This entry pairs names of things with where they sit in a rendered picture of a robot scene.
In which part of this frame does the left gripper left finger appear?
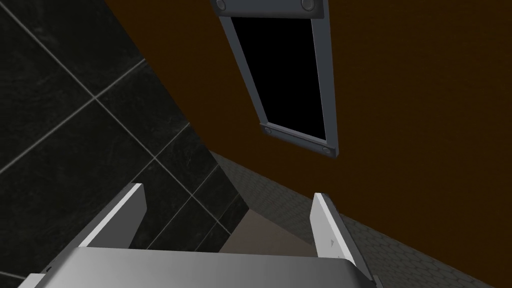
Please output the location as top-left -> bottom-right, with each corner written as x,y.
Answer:
77,182 -> 148,250

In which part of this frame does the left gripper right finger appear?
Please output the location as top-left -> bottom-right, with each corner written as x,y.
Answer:
309,192 -> 375,282

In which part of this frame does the grey framed black window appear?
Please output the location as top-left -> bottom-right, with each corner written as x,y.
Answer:
209,0 -> 340,160

